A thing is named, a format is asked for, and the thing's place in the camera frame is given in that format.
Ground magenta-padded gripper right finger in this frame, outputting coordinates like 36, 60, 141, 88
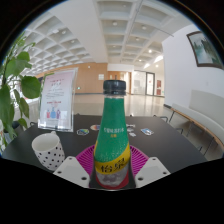
128, 144, 172, 188

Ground framed landscape picture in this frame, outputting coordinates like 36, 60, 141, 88
186, 30, 224, 70

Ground small white stickers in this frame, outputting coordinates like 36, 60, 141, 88
126, 124, 137, 138

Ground green potted plant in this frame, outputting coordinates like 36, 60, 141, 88
0, 33, 43, 156

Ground green yellow drink bottle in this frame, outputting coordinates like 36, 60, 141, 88
93, 79, 132, 188

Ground blue card sticker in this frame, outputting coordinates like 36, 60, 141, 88
140, 128, 155, 136

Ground long white bench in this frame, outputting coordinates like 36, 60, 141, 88
168, 89, 224, 154

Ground clear acrylic sign stand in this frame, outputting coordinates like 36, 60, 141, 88
37, 68, 78, 133

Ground white black-dotted cup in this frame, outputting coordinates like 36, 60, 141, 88
31, 130, 66, 172

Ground dark-framed glass door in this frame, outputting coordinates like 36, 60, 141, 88
145, 72, 156, 97

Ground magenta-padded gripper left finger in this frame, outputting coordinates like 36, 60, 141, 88
53, 144, 98, 189

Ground dark sticker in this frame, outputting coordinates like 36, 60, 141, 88
76, 128, 90, 137

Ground flat round red coaster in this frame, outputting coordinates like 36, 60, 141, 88
94, 180, 131, 191

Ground ceiling lights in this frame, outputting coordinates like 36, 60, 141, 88
59, 19, 164, 69

